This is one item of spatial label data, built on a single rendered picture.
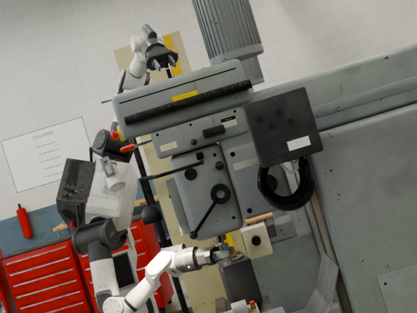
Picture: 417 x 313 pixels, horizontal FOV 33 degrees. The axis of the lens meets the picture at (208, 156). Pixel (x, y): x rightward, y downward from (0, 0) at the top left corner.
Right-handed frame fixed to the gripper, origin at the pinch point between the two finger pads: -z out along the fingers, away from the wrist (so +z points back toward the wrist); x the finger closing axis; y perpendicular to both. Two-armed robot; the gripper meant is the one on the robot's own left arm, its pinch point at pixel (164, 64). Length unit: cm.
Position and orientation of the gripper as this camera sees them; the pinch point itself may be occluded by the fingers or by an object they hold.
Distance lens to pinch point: 260.7
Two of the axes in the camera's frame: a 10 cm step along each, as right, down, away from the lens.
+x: -9.3, 2.9, -2.3
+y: -1.3, -8.4, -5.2
